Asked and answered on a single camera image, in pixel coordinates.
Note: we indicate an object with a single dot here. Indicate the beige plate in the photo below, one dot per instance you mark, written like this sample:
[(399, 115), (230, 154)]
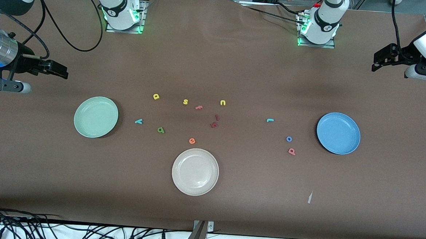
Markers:
[(195, 171)]

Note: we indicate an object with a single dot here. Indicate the white paper scrap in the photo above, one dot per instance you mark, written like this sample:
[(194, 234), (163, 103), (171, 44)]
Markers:
[(310, 197)]

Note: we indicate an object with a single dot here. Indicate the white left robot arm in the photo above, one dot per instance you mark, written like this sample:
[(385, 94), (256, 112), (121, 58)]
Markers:
[(323, 23)]

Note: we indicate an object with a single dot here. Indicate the dark red foam letter k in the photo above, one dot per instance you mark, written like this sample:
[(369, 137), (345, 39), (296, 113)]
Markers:
[(213, 125)]

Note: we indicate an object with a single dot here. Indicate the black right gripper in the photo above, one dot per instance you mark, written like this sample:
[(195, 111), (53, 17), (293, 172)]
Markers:
[(23, 63)]

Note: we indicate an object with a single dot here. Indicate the blue plate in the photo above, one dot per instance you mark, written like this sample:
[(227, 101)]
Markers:
[(338, 133)]

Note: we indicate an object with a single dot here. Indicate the teal foam letter y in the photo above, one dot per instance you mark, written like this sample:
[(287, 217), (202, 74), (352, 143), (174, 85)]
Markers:
[(138, 121)]

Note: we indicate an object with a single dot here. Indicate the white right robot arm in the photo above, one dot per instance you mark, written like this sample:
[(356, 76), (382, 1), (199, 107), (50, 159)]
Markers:
[(116, 9)]

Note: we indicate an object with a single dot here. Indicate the pink foam letter p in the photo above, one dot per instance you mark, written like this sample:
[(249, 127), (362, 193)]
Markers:
[(291, 151)]

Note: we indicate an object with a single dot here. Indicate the green plate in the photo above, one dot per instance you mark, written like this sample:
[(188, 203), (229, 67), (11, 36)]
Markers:
[(95, 117)]

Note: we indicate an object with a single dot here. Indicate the yellow foam letter a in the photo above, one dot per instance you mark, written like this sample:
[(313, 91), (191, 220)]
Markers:
[(156, 97)]

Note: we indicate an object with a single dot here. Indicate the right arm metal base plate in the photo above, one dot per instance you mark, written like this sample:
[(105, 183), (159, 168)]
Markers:
[(142, 21)]

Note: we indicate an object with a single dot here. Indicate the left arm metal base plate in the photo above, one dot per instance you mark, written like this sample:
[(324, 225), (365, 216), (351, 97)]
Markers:
[(331, 45)]

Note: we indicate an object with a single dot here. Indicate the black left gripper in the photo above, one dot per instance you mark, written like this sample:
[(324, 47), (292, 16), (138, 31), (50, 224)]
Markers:
[(402, 55)]

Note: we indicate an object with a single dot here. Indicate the green foam letter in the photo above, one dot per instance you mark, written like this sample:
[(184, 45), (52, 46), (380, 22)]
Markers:
[(160, 130)]

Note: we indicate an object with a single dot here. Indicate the silver table edge bracket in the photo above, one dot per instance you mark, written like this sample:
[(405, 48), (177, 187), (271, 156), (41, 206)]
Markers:
[(210, 227)]

